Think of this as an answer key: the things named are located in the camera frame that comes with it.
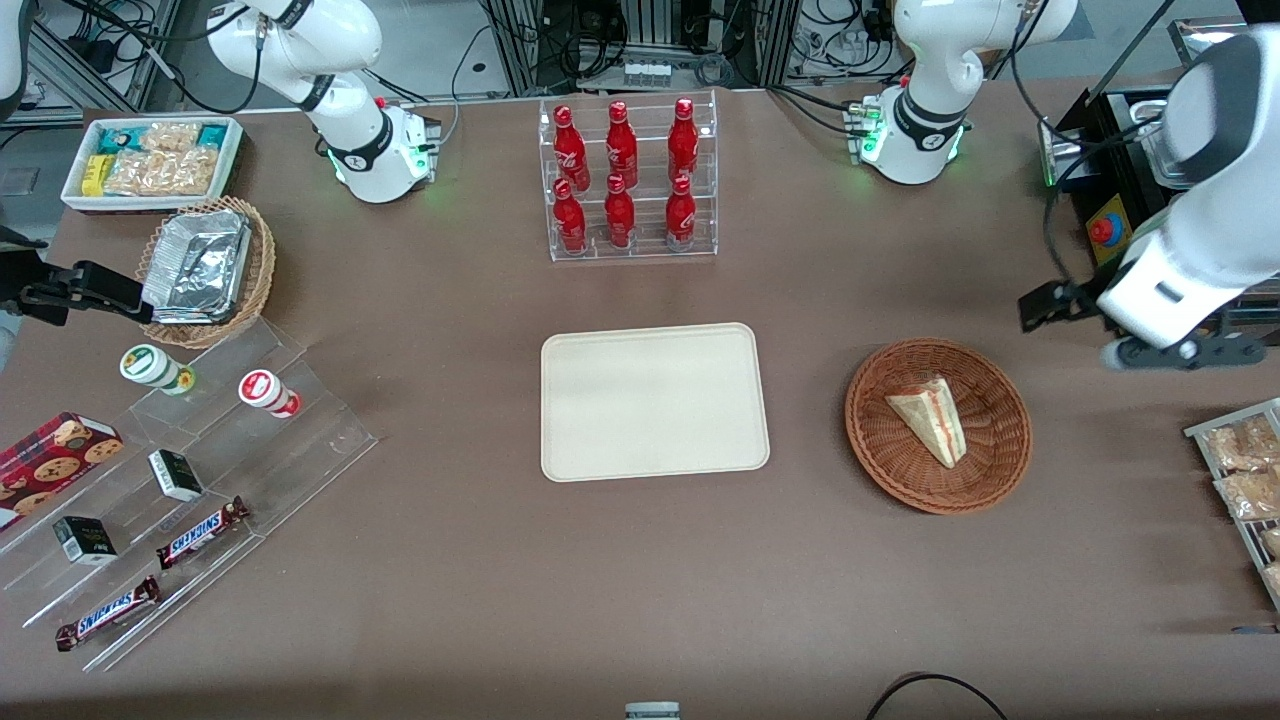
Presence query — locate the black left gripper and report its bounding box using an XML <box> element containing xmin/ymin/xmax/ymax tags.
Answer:
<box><xmin>1020</xmin><ymin>283</ymin><xmax>1106</xmax><ymax>332</ymax></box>

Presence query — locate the small dark carton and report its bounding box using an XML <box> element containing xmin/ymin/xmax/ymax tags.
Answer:
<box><xmin>51</xmin><ymin>515</ymin><xmax>119</xmax><ymax>567</ymax></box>
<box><xmin>147</xmin><ymin>448</ymin><xmax>205</xmax><ymax>503</ymax></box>

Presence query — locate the silver foil tray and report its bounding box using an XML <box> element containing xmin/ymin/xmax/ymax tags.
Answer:
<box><xmin>139</xmin><ymin>207</ymin><xmax>253</xmax><ymax>327</ymax></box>

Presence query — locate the aluminium frame rack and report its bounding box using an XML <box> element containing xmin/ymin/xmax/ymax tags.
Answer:
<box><xmin>28</xmin><ymin>0</ymin><xmax>183</xmax><ymax>113</ymax></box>
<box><xmin>484</xmin><ymin>0</ymin><xmax>803</xmax><ymax>97</ymax></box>

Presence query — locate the black looped cable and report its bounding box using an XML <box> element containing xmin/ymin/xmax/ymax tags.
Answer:
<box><xmin>864</xmin><ymin>671</ymin><xmax>1012</xmax><ymax>720</ymax></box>

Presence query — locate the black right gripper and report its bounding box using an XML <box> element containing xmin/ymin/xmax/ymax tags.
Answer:
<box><xmin>18</xmin><ymin>261</ymin><xmax>147</xmax><ymax>326</ymax></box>

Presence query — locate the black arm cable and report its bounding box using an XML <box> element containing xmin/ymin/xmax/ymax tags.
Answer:
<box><xmin>1043</xmin><ymin>120</ymin><xmax>1181</xmax><ymax>293</ymax></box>

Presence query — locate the black control box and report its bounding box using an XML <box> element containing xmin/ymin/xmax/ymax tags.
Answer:
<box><xmin>1038</xmin><ymin>85</ymin><xmax>1201</xmax><ymax>276</ymax></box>

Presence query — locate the snickers bar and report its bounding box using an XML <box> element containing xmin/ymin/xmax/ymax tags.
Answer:
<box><xmin>54</xmin><ymin>575</ymin><xmax>162</xmax><ymax>653</ymax></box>
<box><xmin>155</xmin><ymin>496</ymin><xmax>252</xmax><ymax>572</ymax></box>

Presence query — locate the red lid drink cup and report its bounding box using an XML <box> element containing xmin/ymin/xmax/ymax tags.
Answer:
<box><xmin>237</xmin><ymin>368</ymin><xmax>302</xmax><ymax>420</ymax></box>

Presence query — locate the round brown wicker basket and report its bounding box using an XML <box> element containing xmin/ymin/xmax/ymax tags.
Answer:
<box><xmin>844</xmin><ymin>338</ymin><xmax>1034</xmax><ymax>517</ymax></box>

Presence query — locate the red cookie box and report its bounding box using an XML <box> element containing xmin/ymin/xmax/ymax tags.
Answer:
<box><xmin>0</xmin><ymin>411</ymin><xmax>125</xmax><ymax>532</ymax></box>

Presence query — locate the light wicker basket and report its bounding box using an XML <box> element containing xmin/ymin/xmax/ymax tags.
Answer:
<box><xmin>134</xmin><ymin>195</ymin><xmax>278</xmax><ymax>350</ymax></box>

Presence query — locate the triangular sandwich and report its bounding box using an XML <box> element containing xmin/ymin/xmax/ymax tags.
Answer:
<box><xmin>885</xmin><ymin>375</ymin><xmax>969</xmax><ymax>470</ymax></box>

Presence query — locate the large clear cracker bag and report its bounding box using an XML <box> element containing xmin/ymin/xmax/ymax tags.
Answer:
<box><xmin>102</xmin><ymin>146</ymin><xmax>224</xmax><ymax>199</ymax></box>

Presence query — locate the clear acrylic stepped shelf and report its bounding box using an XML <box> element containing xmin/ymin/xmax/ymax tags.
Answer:
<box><xmin>0</xmin><ymin>318</ymin><xmax>380</xmax><ymax>674</ymax></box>

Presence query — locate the yellow box red stop button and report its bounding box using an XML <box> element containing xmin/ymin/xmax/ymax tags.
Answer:
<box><xmin>1084</xmin><ymin>192</ymin><xmax>1137</xmax><ymax>269</ymax></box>

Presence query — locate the silver metal box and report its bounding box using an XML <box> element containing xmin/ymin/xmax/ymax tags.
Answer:
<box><xmin>1167</xmin><ymin>14</ymin><xmax>1257</xmax><ymax>70</ymax></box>

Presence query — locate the green lid drink cup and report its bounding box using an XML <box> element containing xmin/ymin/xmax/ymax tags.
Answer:
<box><xmin>119</xmin><ymin>343</ymin><xmax>197</xmax><ymax>397</ymax></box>

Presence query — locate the clear acrylic bottle rack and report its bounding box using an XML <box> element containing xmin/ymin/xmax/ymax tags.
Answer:
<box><xmin>537</xmin><ymin>89</ymin><xmax>720</xmax><ymax>264</ymax></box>

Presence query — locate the grey wire snack rack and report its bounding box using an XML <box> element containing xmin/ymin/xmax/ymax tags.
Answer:
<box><xmin>1183</xmin><ymin>397</ymin><xmax>1280</xmax><ymax>613</ymax></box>

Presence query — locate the small clear cracker bag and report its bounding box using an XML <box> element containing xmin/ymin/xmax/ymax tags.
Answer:
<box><xmin>137</xmin><ymin>121</ymin><xmax>202</xmax><ymax>154</ymax></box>

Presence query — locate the cream plastic tray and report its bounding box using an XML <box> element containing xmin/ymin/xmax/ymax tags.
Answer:
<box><xmin>540</xmin><ymin>321</ymin><xmax>772</xmax><ymax>484</ymax></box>

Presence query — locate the red cola bottle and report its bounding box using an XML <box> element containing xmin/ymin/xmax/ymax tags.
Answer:
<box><xmin>552</xmin><ymin>104</ymin><xmax>592</xmax><ymax>192</ymax></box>
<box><xmin>664</xmin><ymin>175</ymin><xmax>698</xmax><ymax>252</ymax></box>
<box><xmin>603</xmin><ymin>173</ymin><xmax>637</xmax><ymax>250</ymax></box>
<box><xmin>552</xmin><ymin>178</ymin><xmax>589</xmax><ymax>255</ymax></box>
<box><xmin>666</xmin><ymin>97</ymin><xmax>701</xmax><ymax>185</ymax></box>
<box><xmin>604</xmin><ymin>100</ymin><xmax>640</xmax><ymax>190</ymax></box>

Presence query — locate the white rectangular snack bin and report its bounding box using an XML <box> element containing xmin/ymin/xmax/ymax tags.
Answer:
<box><xmin>59</xmin><ymin>115</ymin><xmax>247</xmax><ymax>217</ymax></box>

